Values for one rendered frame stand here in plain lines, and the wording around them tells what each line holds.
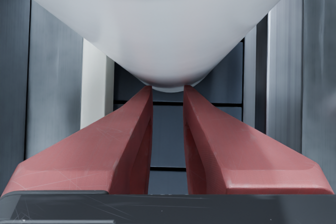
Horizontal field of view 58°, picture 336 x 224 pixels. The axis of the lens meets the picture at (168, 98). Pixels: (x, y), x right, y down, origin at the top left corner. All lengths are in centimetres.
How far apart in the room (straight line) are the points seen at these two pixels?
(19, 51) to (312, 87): 22
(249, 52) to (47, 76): 15
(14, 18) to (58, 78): 5
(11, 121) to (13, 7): 8
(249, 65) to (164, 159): 7
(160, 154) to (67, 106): 9
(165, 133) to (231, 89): 5
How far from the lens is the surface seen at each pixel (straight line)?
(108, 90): 15
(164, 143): 18
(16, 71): 24
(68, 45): 25
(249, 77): 19
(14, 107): 24
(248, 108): 19
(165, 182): 18
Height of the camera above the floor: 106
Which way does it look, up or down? 88 degrees down
